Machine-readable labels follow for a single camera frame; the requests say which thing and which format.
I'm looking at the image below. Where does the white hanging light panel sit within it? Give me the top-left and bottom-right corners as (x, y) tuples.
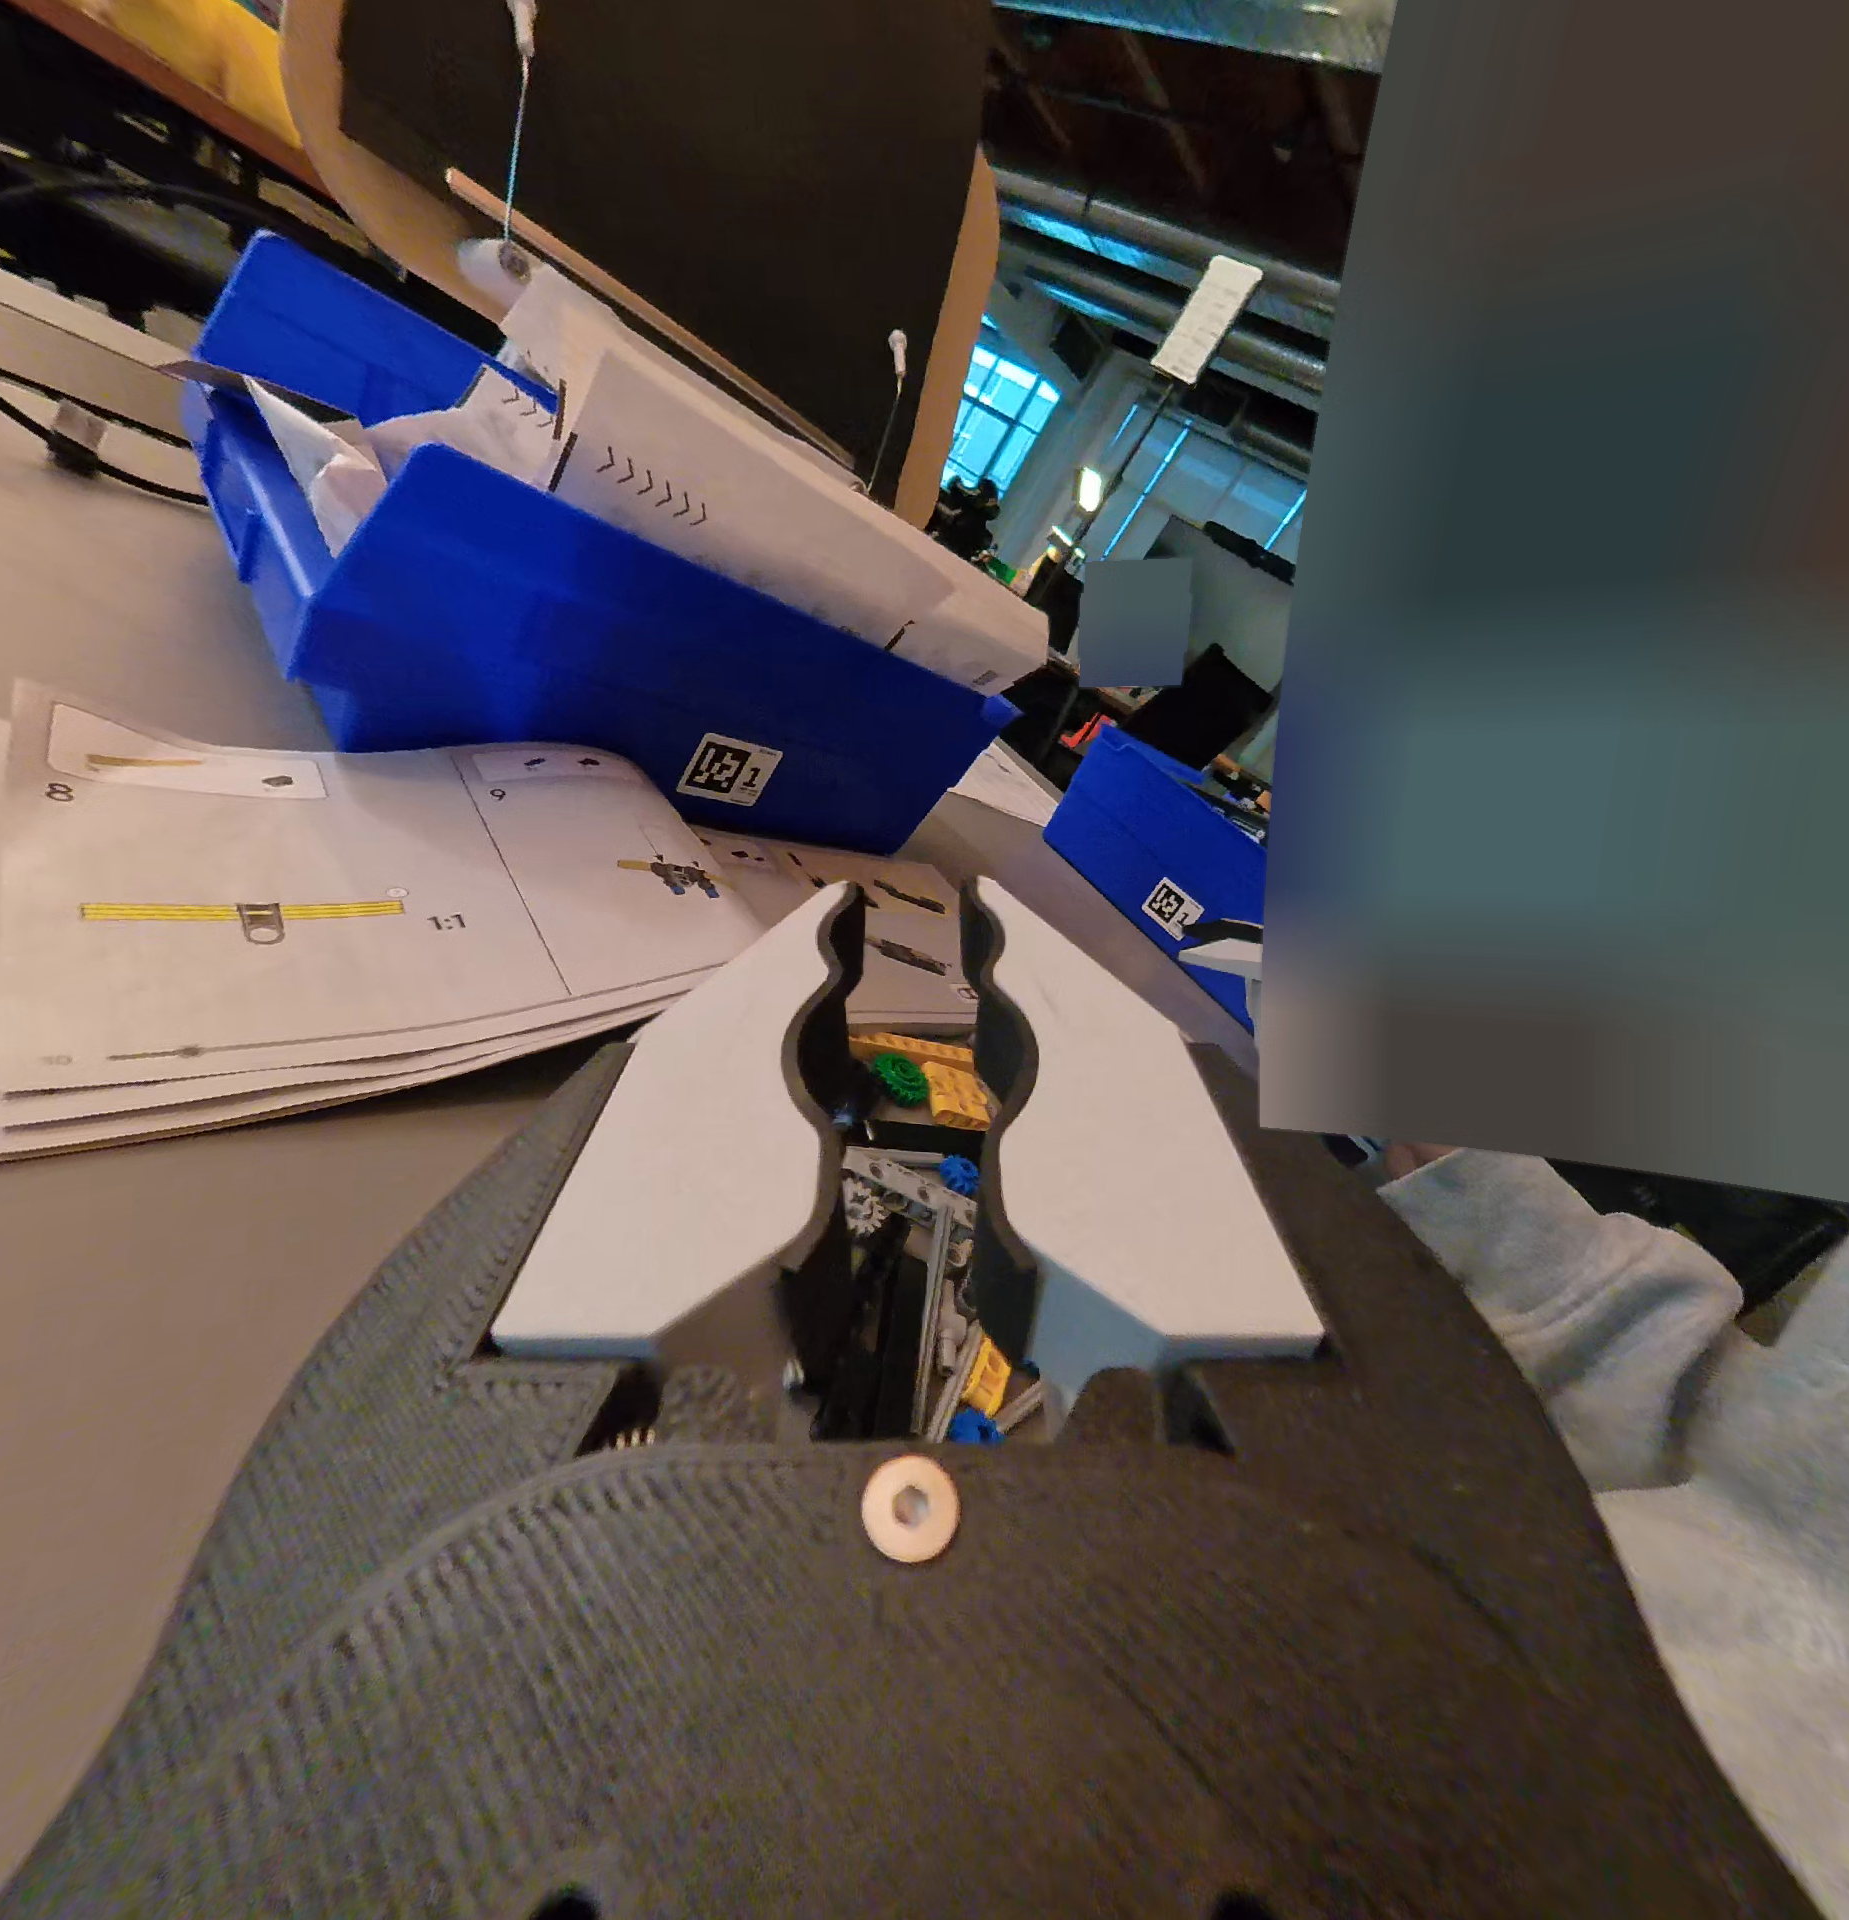
(1149, 256), (1265, 380)

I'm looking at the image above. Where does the person's right forearm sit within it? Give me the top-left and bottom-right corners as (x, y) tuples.
(1378, 1147), (1849, 1496)

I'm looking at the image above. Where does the crumpled white paper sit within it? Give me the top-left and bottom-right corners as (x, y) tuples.
(240, 374), (566, 558)

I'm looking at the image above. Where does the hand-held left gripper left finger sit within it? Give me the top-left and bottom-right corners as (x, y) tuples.
(488, 882), (870, 1362)

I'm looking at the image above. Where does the black cable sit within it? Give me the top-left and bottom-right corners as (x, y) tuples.
(0, 337), (213, 512)

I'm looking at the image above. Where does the thin blue cord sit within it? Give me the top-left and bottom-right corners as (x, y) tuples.
(495, 0), (544, 286)

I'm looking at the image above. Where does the white paper sheet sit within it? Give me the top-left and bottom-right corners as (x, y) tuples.
(952, 743), (1061, 830)

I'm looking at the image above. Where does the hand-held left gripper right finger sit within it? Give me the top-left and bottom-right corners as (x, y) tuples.
(957, 876), (1332, 1417)

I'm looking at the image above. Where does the blue plastic bin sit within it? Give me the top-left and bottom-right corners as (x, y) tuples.
(1043, 727), (1267, 1037)
(180, 230), (1024, 856)

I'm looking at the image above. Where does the lego instruction booklet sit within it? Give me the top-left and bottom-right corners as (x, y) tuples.
(0, 678), (1002, 1170)

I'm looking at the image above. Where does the grey lego technic assembly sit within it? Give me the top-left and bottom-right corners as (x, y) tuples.
(785, 1027), (1045, 1449)

